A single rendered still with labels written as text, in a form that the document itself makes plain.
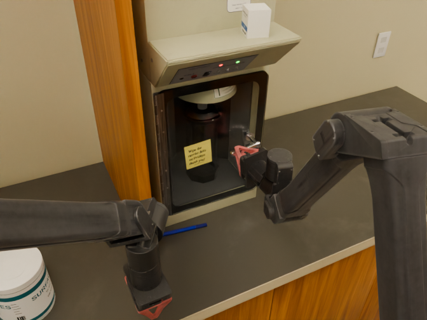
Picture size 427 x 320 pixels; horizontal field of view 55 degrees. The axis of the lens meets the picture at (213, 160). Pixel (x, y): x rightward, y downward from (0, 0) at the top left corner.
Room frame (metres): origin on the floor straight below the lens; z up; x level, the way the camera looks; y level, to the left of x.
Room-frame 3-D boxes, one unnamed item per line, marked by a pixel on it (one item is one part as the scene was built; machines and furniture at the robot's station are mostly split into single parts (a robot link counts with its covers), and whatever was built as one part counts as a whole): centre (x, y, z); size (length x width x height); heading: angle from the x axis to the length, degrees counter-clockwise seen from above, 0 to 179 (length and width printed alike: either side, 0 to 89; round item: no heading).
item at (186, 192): (0.91, 0.00, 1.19); 0.30 x 0.01 x 0.40; 116
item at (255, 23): (0.90, -0.09, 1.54); 0.05 x 0.05 x 0.06; 12
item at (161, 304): (0.47, 0.12, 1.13); 0.07 x 0.07 x 0.09; 27
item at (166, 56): (0.86, -0.02, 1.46); 0.32 x 0.11 x 0.10; 117
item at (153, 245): (0.49, 0.12, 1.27); 0.07 x 0.06 x 0.07; 175
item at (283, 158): (0.71, -0.15, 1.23); 0.12 x 0.09 x 0.11; 13
